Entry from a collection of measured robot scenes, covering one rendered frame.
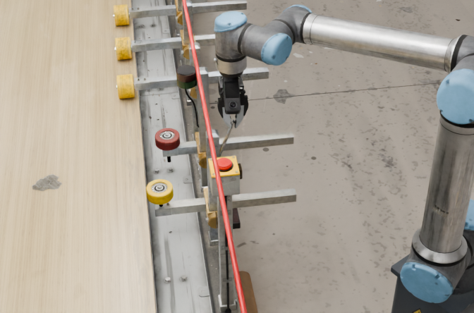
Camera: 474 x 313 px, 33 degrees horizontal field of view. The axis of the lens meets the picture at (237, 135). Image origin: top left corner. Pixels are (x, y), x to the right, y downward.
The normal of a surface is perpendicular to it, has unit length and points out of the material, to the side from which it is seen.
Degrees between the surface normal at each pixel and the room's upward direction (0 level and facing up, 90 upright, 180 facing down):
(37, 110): 0
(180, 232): 0
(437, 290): 95
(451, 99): 82
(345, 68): 0
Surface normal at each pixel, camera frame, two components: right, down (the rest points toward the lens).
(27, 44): -0.01, -0.79
